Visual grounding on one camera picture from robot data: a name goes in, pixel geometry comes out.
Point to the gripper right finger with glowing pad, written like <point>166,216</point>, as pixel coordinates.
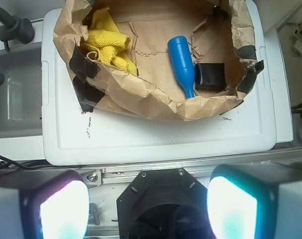
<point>256,201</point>

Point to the yellow cloth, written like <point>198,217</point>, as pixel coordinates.
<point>107,43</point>

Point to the grey sink basin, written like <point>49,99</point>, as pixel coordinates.
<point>21,92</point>

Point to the blue plastic bottle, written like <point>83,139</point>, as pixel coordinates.
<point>182,64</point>

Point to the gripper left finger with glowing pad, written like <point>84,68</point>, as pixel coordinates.
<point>43,204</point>

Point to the crumpled brown paper liner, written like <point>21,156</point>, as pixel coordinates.
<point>217,31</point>

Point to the aluminium frame rail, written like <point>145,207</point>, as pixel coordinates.
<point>199,167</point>

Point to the black octagonal mount plate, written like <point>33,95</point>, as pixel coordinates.
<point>164,204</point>

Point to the black tape block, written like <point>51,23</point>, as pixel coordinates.
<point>210,76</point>

